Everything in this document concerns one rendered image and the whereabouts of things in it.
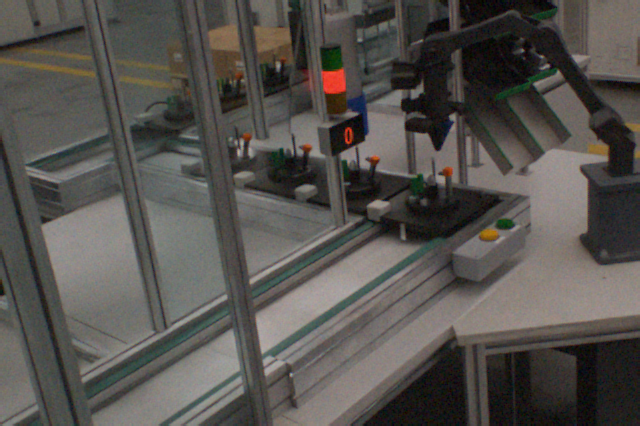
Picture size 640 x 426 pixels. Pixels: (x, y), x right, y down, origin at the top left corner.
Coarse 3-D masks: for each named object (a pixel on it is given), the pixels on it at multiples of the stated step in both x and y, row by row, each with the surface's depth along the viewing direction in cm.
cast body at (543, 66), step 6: (534, 48) 232; (528, 54) 231; (534, 54) 230; (540, 54) 230; (522, 60) 234; (528, 60) 232; (534, 60) 231; (540, 60) 229; (546, 60) 232; (522, 66) 234; (528, 66) 233; (534, 66) 231; (540, 66) 231; (546, 66) 232; (528, 72) 234; (534, 72) 232; (540, 72) 231
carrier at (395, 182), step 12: (348, 168) 233; (348, 180) 235; (360, 180) 234; (372, 180) 230; (384, 180) 238; (396, 180) 237; (408, 180) 235; (348, 192) 228; (360, 192) 228; (372, 192) 230; (384, 192) 229; (396, 192) 229; (348, 204) 225; (360, 204) 224
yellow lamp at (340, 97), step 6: (324, 96) 201; (330, 96) 199; (336, 96) 198; (342, 96) 199; (330, 102) 199; (336, 102) 199; (342, 102) 200; (330, 108) 200; (336, 108) 200; (342, 108) 200
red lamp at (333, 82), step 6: (324, 72) 197; (330, 72) 197; (336, 72) 196; (342, 72) 198; (324, 78) 198; (330, 78) 197; (336, 78) 197; (342, 78) 198; (324, 84) 199; (330, 84) 198; (336, 84) 197; (342, 84) 198; (324, 90) 199; (330, 90) 198; (336, 90) 198; (342, 90) 199
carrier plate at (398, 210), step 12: (408, 192) 228; (468, 192) 223; (396, 204) 221; (468, 204) 216; (480, 204) 215; (492, 204) 217; (384, 216) 215; (396, 216) 214; (408, 216) 213; (420, 216) 212; (432, 216) 212; (444, 216) 211; (456, 216) 210; (468, 216) 210; (408, 228) 211; (420, 228) 208; (432, 228) 206; (444, 228) 204; (456, 228) 206
